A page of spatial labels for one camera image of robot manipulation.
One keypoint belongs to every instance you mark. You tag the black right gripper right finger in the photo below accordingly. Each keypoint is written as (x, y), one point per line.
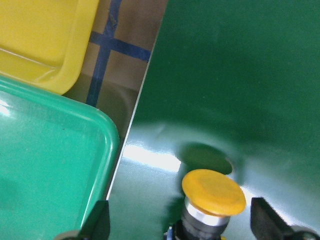
(266, 224)

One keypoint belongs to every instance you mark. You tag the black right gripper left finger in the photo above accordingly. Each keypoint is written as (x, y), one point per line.
(97, 225)

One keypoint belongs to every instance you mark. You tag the yellow push button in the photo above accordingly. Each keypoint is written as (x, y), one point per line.
(211, 199)

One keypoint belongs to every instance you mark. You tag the green plastic tray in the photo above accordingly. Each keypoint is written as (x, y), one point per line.
(56, 161)

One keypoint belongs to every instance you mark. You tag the green conveyor belt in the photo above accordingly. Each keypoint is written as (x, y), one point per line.
(232, 86)

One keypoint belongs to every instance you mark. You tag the yellow plastic tray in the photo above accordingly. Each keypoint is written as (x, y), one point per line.
(43, 42)

